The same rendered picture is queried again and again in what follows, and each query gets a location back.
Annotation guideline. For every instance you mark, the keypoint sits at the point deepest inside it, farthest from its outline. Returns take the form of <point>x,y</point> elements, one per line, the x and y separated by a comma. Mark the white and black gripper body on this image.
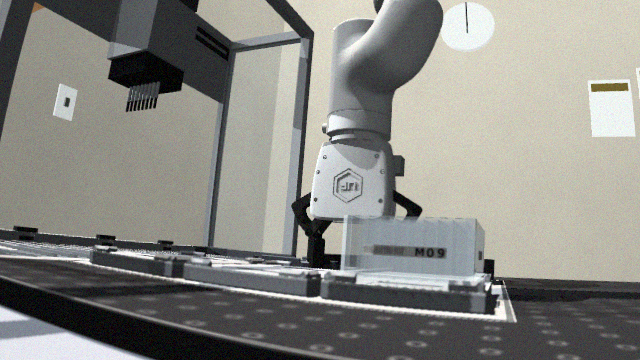
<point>349,181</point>

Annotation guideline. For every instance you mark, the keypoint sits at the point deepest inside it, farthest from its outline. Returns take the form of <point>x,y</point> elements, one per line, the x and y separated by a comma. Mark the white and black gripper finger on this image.
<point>313,230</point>
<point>412,208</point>

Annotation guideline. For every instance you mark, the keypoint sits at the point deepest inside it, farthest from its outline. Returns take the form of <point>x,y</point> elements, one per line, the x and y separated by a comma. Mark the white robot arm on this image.
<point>366,69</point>

